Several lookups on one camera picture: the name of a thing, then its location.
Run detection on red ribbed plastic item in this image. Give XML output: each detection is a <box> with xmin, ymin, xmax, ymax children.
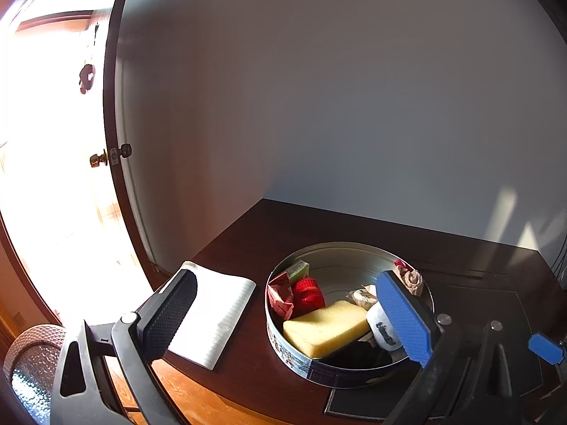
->
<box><xmin>290</xmin><ymin>277</ymin><xmax>326</xmax><ymax>319</ymax></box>

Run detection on grey cables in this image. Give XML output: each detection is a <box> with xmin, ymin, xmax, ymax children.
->
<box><xmin>550</xmin><ymin>230</ymin><xmax>567</xmax><ymax>277</ymax></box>

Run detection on beige paper packet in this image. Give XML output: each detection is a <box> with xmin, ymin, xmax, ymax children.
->
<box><xmin>348</xmin><ymin>284</ymin><xmax>379</xmax><ymax>311</ymax></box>

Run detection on red snack packet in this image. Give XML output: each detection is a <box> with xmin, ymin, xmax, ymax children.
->
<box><xmin>266</xmin><ymin>271</ymin><xmax>295</xmax><ymax>321</ymax></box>

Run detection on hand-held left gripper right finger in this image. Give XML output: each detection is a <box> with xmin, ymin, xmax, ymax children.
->
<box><xmin>374</xmin><ymin>270</ymin><xmax>526</xmax><ymax>425</ymax></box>

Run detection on green carton box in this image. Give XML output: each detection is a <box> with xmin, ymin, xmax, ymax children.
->
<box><xmin>286</xmin><ymin>260</ymin><xmax>310</xmax><ymax>285</ymax></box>

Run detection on round printed tin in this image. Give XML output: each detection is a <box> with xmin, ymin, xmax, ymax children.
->
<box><xmin>265</xmin><ymin>242</ymin><xmax>435</xmax><ymax>386</ymax></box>

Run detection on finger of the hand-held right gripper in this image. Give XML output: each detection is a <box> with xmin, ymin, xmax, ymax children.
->
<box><xmin>528</xmin><ymin>332</ymin><xmax>567</xmax><ymax>365</ymax></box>

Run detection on beige pouch with red ribbon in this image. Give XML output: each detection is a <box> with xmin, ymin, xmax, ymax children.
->
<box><xmin>393</xmin><ymin>260</ymin><xmax>425</xmax><ymax>296</ymax></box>

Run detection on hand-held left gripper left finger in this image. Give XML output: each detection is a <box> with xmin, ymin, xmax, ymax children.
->
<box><xmin>50</xmin><ymin>269</ymin><xmax>198</xmax><ymax>425</ymax></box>

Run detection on white lined notebook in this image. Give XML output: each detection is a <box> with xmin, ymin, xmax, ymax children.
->
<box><xmin>153</xmin><ymin>260</ymin><xmax>258</xmax><ymax>371</ymax></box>

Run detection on dark hanging ornament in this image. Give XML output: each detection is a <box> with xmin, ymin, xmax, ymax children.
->
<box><xmin>77</xmin><ymin>63</ymin><xmax>97</xmax><ymax>95</ymax></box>

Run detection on dark wooden door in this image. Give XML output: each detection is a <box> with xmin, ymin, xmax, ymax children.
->
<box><xmin>102</xmin><ymin>0</ymin><xmax>162</xmax><ymax>281</ymax></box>

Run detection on yellow and green sponge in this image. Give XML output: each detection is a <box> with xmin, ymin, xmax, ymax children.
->
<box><xmin>282</xmin><ymin>300</ymin><xmax>372</xmax><ymax>359</ymax></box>

